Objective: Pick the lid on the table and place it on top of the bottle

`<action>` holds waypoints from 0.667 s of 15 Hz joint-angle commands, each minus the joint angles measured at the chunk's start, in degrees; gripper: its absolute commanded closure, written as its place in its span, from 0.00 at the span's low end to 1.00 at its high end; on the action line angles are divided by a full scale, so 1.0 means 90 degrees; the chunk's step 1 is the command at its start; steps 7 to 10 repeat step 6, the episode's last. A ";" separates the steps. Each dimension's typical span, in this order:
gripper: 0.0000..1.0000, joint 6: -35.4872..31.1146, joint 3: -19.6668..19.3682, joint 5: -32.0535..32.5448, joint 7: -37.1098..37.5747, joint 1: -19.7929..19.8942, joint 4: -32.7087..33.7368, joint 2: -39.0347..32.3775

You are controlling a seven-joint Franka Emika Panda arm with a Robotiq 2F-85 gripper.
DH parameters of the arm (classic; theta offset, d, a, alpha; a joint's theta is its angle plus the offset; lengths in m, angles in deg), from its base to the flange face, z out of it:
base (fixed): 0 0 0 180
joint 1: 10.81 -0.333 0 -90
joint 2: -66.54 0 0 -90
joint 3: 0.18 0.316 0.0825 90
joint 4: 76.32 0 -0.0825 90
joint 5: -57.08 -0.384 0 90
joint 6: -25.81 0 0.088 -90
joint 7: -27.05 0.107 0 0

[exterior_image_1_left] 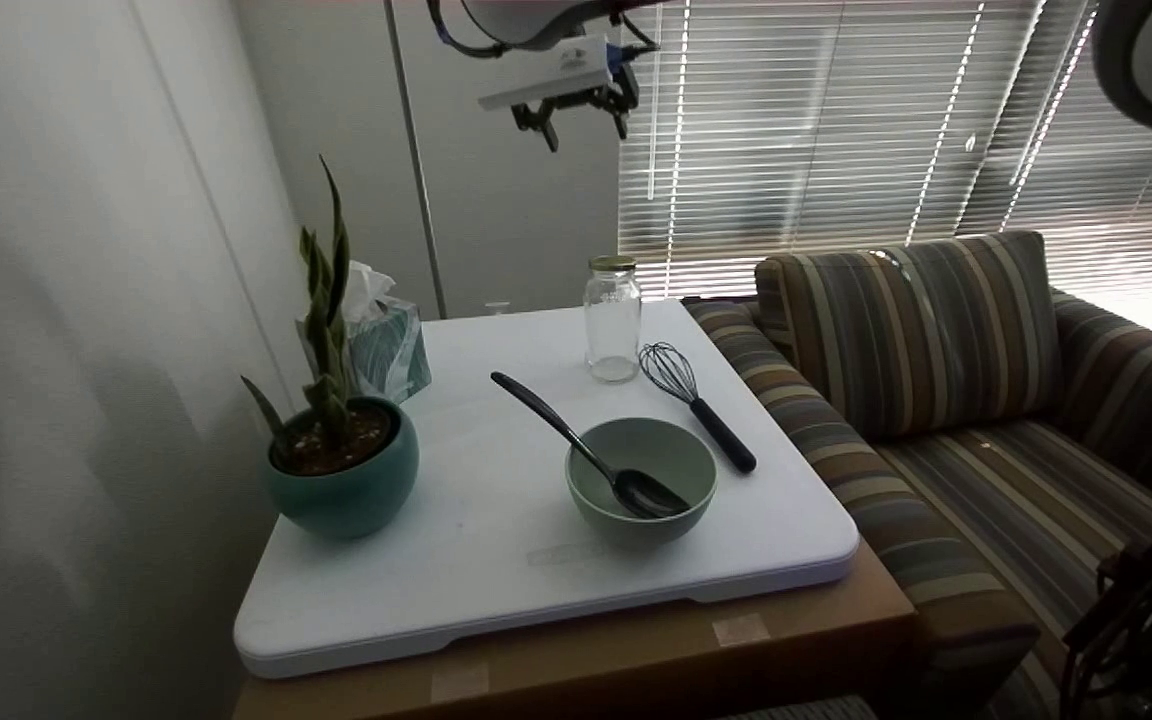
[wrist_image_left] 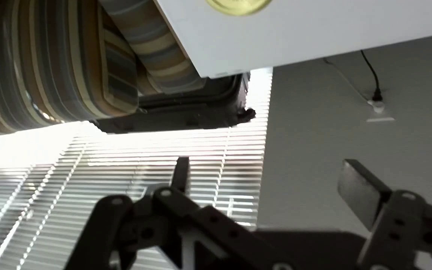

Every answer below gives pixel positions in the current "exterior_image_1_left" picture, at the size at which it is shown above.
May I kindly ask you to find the white table board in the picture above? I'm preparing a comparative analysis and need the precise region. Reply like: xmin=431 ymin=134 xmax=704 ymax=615
xmin=226 ymin=298 xmax=865 ymax=685

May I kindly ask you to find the black metal stand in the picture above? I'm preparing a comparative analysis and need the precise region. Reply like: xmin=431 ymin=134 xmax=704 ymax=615
xmin=1057 ymin=454 xmax=1152 ymax=720

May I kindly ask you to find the striped sofa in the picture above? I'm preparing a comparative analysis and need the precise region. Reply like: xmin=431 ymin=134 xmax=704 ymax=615
xmin=679 ymin=285 xmax=1152 ymax=720

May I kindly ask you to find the teal ceramic plant pot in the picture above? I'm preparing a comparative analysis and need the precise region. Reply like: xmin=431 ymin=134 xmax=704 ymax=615
xmin=258 ymin=392 xmax=422 ymax=543

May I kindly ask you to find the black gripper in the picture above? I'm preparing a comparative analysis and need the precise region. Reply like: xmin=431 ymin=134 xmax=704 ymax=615
xmin=506 ymin=78 xmax=643 ymax=156

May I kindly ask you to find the green snake plant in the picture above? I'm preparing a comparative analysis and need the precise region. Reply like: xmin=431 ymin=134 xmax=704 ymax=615
xmin=236 ymin=153 xmax=363 ymax=456

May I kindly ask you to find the pale green bowl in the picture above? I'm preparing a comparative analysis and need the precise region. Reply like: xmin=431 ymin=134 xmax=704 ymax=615
xmin=562 ymin=411 xmax=722 ymax=548

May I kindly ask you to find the gold metal jar lid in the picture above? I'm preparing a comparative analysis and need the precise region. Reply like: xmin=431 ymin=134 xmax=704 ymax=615
xmin=585 ymin=251 xmax=643 ymax=279

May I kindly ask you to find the striped back cushion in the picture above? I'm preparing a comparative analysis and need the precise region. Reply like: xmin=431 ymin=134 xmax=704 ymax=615
xmin=753 ymin=229 xmax=1062 ymax=449

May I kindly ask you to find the clear glass jar bottle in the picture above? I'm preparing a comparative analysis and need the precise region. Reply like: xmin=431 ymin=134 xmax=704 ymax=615
xmin=580 ymin=251 xmax=646 ymax=387

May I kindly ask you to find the wooden table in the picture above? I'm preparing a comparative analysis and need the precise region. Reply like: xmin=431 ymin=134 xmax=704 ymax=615
xmin=226 ymin=535 xmax=925 ymax=720

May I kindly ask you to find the black handled wire whisk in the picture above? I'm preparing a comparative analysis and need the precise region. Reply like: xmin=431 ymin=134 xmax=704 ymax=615
xmin=635 ymin=342 xmax=759 ymax=482

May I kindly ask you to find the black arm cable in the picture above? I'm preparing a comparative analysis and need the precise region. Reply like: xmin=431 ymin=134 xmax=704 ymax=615
xmin=422 ymin=0 xmax=668 ymax=66

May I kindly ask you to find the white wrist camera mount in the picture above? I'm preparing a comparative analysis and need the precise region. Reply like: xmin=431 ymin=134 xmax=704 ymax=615
xmin=476 ymin=50 xmax=619 ymax=111

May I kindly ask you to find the black plastic spoon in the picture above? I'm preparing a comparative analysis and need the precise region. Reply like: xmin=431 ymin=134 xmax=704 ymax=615
xmin=486 ymin=367 xmax=694 ymax=525

